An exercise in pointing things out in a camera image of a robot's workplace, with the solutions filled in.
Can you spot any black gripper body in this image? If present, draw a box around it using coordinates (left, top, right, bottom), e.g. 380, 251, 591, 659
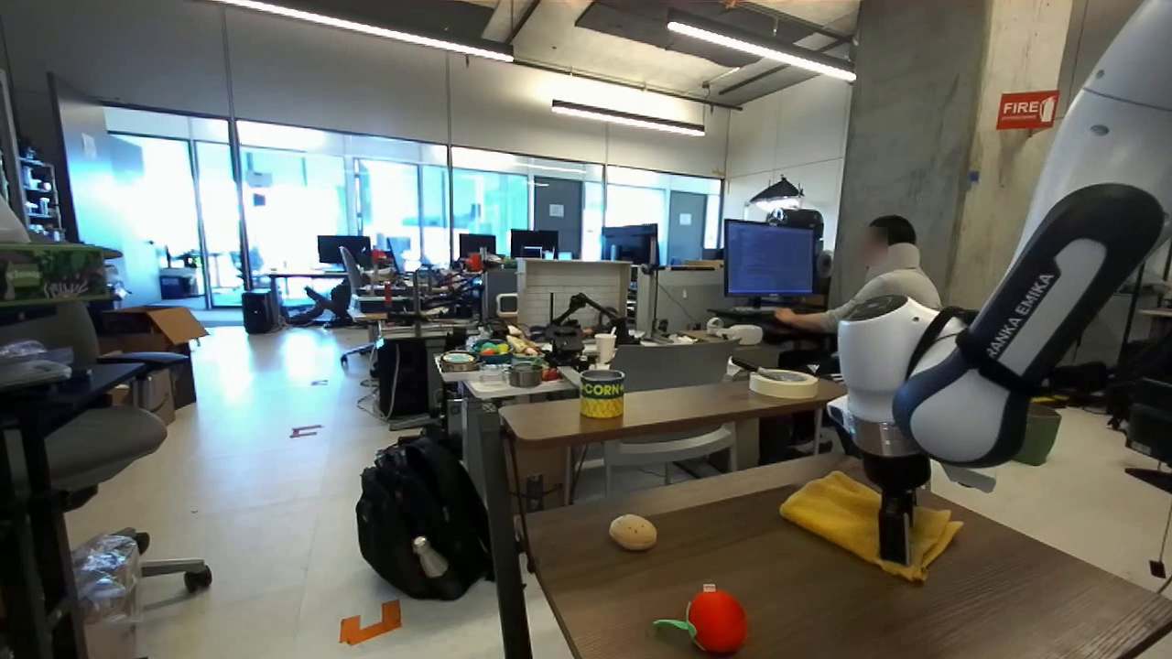
862, 452, 933, 506

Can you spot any yellow towel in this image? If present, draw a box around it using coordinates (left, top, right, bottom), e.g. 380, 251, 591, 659
777, 470, 966, 587

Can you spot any red toy vegetable green stem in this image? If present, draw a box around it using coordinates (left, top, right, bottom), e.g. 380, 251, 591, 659
652, 578, 750, 659

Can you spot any beige potato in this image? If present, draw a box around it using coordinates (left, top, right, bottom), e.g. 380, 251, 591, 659
603, 509, 662, 558

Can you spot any white tape roll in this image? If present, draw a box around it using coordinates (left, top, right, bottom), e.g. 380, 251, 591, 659
749, 366, 821, 402

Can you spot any green storage bin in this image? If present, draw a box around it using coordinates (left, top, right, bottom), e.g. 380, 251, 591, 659
1015, 407, 1066, 470

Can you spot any seated person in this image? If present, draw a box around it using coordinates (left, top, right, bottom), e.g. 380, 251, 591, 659
774, 213, 945, 341

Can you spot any white chair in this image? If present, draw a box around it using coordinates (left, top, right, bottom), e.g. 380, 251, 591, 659
573, 421, 743, 506

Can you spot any brown wooden desk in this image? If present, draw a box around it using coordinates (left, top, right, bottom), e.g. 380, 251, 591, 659
495, 374, 850, 518

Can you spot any computer monitor blue screen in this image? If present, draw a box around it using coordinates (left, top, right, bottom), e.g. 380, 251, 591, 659
723, 215, 821, 308

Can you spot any yellow green wipes canister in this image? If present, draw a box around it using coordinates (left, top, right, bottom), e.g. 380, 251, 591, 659
574, 366, 630, 424

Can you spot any black lamp shade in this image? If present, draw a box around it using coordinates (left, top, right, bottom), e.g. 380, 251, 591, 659
749, 172, 807, 213

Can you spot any black slanted metal pole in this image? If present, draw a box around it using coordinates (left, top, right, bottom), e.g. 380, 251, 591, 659
472, 395, 534, 659

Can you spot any red fire sign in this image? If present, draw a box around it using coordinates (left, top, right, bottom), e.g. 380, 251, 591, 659
993, 89, 1064, 136

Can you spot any white desk partition panel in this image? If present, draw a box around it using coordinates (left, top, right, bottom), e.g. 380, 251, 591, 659
512, 257, 638, 335

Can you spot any long ceiling light strip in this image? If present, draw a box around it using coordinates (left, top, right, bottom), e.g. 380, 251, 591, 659
218, 0, 515, 66
662, 14, 862, 89
551, 96, 712, 138

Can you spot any black backpack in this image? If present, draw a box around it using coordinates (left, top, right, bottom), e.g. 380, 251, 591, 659
351, 427, 497, 604

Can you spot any orange floor tape marker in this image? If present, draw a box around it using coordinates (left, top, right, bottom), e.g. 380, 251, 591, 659
337, 597, 406, 648

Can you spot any black trash bin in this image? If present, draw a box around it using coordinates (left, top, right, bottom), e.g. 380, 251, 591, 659
237, 285, 277, 337

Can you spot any open cardboard box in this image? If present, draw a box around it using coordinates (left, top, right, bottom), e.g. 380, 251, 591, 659
94, 305, 214, 415

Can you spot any clear plastic bottle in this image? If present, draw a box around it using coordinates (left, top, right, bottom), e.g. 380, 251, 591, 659
71, 530, 148, 659

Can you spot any grey office chair with armrest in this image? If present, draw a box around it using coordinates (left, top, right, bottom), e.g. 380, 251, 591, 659
23, 305, 218, 600

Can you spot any green box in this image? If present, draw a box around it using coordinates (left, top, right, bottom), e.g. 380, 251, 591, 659
0, 238, 126, 308

